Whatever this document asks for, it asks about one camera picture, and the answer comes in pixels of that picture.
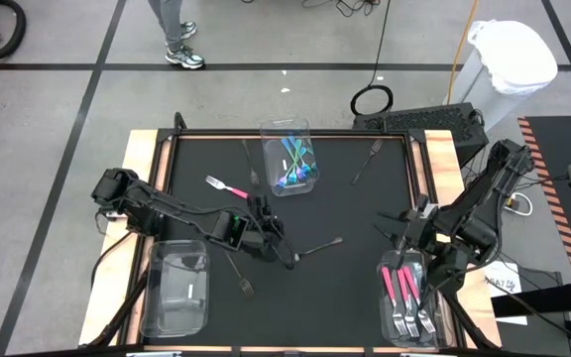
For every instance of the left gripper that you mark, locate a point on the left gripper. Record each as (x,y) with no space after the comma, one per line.
(264,230)

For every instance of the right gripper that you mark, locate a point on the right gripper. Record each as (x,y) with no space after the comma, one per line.
(422,225)

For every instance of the iridescent blue spoon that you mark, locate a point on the iridescent blue spoon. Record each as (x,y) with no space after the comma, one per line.
(303,171)

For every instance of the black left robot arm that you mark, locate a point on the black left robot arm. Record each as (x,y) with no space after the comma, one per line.
(166,208)

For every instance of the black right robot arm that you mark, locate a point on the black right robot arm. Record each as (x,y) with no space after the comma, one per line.
(484,203)

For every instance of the dark silver fork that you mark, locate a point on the dark silver fork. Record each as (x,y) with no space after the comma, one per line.
(377,145)
(322,246)
(246,286)
(255,179)

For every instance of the clear plastic bin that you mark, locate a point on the clear plastic bin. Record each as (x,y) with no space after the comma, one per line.
(174,297)
(270,149)
(431,337)

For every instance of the black computer case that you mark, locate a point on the black computer case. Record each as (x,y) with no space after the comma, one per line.
(424,121)

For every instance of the white paper sheet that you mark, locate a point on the white paper sheet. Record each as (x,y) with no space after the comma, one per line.
(501,287)

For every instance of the hazard-striped black floor mat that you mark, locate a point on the hazard-striped black floor mat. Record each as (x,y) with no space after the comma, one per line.
(563,144)

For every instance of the person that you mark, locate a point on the person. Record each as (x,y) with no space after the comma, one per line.
(171,20)

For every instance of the white-bagged trash can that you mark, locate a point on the white-bagged trash can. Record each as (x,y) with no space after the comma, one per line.
(513,54)

